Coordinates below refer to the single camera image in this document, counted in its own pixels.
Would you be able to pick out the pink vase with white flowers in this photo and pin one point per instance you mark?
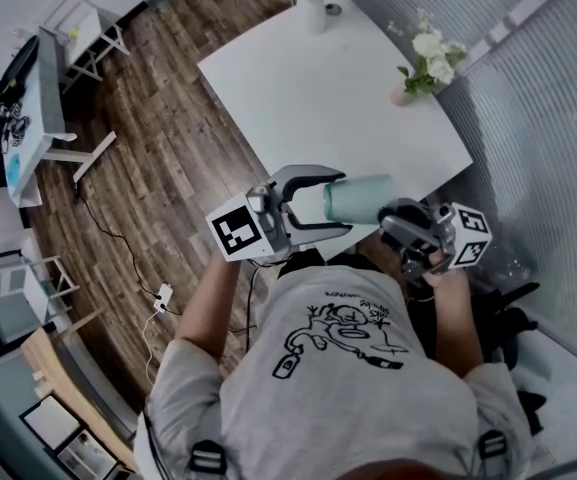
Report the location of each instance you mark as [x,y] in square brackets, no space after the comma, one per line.
[398,93]

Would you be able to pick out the small grey round dish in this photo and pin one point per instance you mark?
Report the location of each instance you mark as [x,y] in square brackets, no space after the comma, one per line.
[333,9]

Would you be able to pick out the person's right hand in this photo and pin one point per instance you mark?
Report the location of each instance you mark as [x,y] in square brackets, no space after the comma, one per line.
[443,275]

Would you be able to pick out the small white box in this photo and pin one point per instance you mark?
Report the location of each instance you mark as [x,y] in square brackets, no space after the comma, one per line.
[42,382]

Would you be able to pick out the white square table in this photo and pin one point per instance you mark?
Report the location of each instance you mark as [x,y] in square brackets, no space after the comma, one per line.
[318,93]

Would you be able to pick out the light blue cloth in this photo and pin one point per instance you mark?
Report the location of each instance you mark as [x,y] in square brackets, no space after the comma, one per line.
[16,165]

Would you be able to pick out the white chair with wooden legs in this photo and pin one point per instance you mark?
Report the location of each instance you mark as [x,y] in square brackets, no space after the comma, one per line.
[15,288]

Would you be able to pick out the white desk with metal legs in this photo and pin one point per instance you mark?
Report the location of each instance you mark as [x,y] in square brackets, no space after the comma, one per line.
[43,108]

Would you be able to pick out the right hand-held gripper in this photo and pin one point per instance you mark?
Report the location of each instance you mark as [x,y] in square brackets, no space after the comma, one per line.
[468,238]

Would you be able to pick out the wooden table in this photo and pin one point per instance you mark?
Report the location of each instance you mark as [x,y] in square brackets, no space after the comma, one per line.
[68,393]

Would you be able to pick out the person's right forearm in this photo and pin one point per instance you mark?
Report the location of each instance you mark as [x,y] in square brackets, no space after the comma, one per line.
[455,323]

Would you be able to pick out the white board with black frame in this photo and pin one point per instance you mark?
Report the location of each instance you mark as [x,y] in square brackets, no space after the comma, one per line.
[50,422]

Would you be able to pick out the person's black trousers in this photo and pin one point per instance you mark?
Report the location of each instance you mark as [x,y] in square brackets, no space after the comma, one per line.
[333,263]

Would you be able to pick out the person's left forearm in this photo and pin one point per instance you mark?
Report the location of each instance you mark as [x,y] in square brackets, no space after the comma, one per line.
[210,303]

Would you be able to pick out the black flat panel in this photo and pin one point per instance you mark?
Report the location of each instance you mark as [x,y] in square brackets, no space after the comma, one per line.
[18,68]

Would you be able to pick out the translucent green cup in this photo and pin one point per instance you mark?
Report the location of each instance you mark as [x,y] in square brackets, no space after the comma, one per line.
[358,199]

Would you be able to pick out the white step stool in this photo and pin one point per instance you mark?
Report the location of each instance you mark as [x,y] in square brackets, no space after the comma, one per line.
[80,23]

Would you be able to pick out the white power strip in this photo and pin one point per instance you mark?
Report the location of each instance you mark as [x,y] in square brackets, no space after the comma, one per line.
[164,297]

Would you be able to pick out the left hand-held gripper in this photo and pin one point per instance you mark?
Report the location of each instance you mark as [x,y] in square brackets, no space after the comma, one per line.
[238,230]

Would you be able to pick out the grey framed tray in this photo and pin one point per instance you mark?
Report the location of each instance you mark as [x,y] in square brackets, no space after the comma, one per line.
[88,458]

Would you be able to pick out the tangle of black electronics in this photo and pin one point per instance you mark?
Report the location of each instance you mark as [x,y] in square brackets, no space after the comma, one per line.
[10,125]

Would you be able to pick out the grey printed t-shirt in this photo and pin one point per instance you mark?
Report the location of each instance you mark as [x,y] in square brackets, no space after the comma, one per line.
[343,398]

